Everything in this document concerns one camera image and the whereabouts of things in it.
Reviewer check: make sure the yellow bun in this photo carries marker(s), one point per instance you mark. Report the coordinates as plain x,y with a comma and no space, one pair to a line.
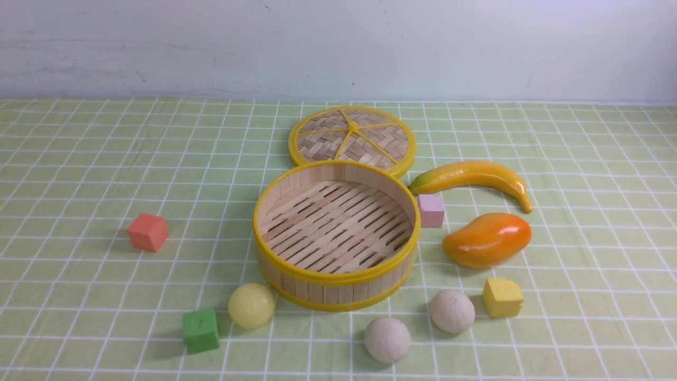
251,305

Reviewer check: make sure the white bun front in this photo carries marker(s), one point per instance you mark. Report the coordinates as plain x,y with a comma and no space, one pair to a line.
387,339

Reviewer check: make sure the white bun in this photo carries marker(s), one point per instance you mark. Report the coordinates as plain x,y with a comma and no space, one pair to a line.
452,311
387,339

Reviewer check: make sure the bamboo steamer tray yellow rim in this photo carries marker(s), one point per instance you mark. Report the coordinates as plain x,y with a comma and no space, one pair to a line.
336,235

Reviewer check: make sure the woven bamboo steamer lid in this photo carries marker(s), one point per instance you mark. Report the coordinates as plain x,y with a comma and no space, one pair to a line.
354,133

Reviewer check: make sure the pink cube block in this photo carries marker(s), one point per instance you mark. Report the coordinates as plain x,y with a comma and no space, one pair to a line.
432,210

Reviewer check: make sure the yellow plastic banana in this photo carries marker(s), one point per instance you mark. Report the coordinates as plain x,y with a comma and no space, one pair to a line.
473,173

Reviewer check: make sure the orange plastic mango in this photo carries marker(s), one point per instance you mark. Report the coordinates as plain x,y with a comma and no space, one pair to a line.
488,240

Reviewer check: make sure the white bun right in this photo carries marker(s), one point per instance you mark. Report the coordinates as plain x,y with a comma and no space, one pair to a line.
452,311

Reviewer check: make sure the green cube block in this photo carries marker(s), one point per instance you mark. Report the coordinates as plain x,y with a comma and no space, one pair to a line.
200,330

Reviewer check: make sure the red cube block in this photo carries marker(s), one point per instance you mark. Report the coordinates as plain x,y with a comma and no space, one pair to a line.
147,232

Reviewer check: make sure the yellow cube block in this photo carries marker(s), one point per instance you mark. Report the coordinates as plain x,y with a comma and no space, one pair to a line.
502,297

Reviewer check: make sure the green checkered tablecloth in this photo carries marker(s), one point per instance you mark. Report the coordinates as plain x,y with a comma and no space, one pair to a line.
80,303

